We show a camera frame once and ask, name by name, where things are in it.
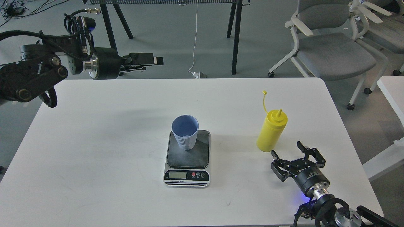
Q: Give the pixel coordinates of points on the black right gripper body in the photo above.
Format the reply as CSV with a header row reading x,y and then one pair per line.
x,y
307,176

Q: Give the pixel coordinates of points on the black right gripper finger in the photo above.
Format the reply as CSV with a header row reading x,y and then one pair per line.
x,y
281,167
314,152

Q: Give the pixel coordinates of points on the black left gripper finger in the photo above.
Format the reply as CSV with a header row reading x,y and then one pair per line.
x,y
128,69
142,60

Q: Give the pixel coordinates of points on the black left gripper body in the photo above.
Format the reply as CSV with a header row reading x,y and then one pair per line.
x,y
105,63

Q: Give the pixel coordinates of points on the yellow squeeze bottle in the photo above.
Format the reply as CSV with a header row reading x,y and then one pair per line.
x,y
274,123

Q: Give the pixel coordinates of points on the blue plastic cup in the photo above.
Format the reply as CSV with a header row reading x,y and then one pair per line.
x,y
185,130

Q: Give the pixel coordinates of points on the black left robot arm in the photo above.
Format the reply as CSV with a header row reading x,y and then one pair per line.
x,y
52,58

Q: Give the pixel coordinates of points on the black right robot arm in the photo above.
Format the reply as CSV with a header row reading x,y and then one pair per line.
x,y
324,208

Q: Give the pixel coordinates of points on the digital kitchen scale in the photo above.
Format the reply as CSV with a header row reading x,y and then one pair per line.
x,y
188,168

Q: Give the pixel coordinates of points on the black trestle table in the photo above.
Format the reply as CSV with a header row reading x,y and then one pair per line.
x,y
191,37

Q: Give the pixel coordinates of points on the grey office chair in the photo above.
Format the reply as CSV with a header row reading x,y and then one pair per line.
x,y
371,21
332,56

